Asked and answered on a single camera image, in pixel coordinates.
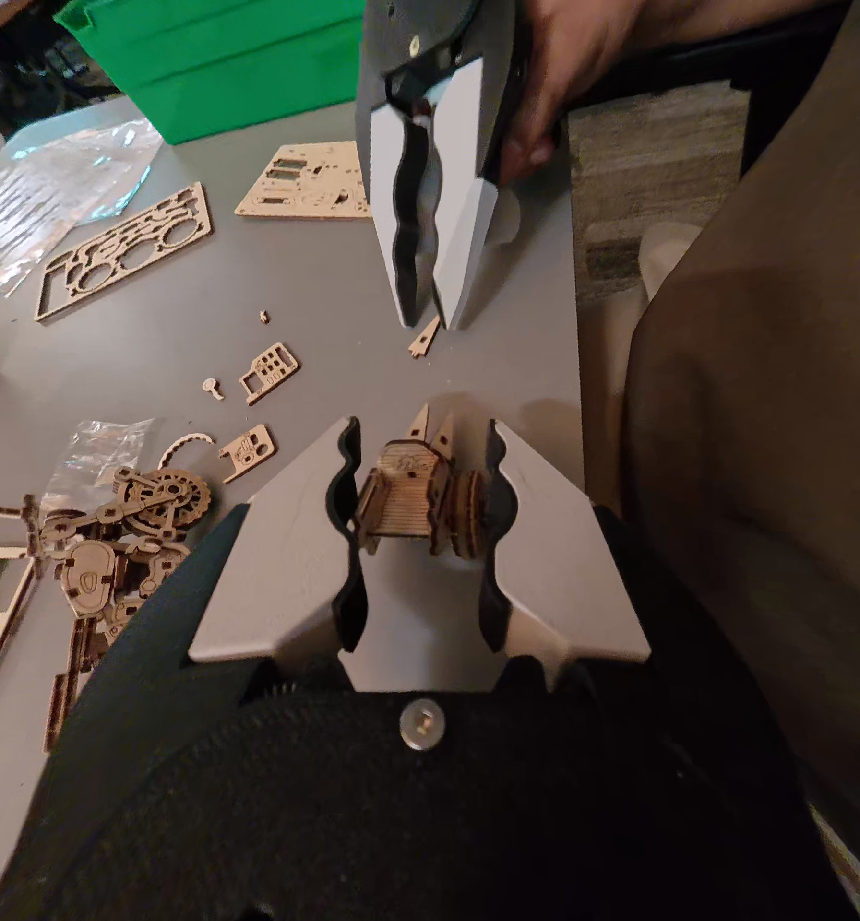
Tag person's right hand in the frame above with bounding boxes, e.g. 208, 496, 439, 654
502, 0, 650, 168

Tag small engraved wooden panel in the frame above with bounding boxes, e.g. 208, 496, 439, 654
218, 425, 275, 484

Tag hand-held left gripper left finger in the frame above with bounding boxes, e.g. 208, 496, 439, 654
187, 416, 370, 663

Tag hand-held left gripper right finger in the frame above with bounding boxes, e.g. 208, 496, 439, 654
479, 419, 652, 693

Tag person's brown clothing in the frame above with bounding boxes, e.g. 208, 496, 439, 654
621, 0, 860, 921

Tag wooden toothed arc piece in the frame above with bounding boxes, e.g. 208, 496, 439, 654
158, 432, 215, 469

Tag small clear plastic bag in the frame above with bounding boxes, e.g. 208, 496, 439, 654
41, 419, 156, 515

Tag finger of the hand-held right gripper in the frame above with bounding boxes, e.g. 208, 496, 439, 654
368, 101, 444, 330
430, 58, 522, 332

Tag grey desk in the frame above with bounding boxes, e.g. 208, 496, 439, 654
0, 97, 591, 792

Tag wooden gear assembly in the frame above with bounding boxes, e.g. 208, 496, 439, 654
21, 466, 212, 641

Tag green plastic bin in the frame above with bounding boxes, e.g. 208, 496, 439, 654
54, 0, 368, 145

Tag wooden sheet with round holes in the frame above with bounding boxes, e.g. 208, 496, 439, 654
34, 182, 214, 322

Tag dark wooden sheet strip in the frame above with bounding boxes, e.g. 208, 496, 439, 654
41, 617, 110, 755

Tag wooden puzzle parts sheet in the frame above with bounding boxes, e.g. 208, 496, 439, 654
234, 142, 372, 220

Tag small wooden grid panel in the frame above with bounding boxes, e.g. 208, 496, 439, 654
239, 342, 300, 405

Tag large clear plastic bag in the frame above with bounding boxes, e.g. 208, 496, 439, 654
0, 118, 165, 297

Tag wooden model car body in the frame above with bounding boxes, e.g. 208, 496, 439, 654
354, 403, 492, 561

